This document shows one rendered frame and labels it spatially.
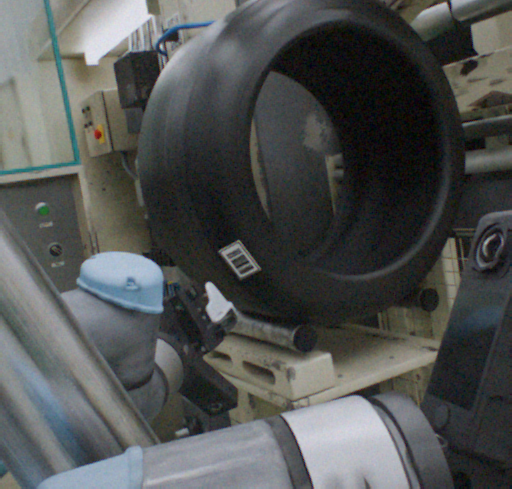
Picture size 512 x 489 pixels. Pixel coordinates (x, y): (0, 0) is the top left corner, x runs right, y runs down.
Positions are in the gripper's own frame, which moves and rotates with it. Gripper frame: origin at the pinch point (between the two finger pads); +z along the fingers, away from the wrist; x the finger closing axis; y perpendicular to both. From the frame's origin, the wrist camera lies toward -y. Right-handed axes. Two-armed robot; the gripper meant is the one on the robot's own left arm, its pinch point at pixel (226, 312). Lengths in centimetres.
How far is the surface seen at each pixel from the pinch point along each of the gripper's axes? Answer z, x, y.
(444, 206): 43, -26, -8
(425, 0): 74, -39, 27
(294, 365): 15.8, 3.0, -15.9
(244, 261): 12.9, -0.3, 3.6
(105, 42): 112, 50, 72
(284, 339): 19.0, 3.7, -12.1
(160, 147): 18.6, 5.0, 26.0
